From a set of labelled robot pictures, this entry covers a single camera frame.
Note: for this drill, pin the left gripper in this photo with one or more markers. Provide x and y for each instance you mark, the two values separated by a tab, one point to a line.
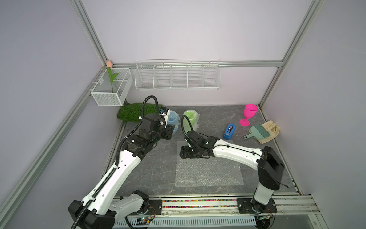
168	132

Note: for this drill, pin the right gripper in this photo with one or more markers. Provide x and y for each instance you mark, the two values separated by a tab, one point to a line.
183	152

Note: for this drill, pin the bubble wrap sheet stack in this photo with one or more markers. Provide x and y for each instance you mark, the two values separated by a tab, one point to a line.
207	172

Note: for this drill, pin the blue tape dispenser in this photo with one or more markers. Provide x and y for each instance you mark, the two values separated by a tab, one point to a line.
229	131

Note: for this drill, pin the pink plastic wine glass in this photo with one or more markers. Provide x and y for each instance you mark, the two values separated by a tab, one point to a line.
249	112

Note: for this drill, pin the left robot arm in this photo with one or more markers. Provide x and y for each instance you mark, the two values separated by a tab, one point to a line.
97	209

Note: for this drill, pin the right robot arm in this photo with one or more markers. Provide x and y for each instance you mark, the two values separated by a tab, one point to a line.
265	161

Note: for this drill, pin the green artificial grass mat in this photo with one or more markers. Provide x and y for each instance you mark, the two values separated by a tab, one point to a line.
132	112

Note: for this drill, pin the green dustpan brush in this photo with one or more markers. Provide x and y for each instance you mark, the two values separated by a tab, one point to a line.
258	131

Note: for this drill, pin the white mesh basket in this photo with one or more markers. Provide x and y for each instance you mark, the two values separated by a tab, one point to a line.
102	91

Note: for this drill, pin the artificial pink tulip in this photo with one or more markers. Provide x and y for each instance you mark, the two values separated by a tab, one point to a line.
112	75

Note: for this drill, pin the white wire shelf rack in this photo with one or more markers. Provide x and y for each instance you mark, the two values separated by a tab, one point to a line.
177	74

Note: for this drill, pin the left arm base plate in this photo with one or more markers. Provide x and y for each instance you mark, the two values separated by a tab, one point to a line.
154	207

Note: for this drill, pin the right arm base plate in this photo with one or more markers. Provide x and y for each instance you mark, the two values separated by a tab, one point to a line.
251	206

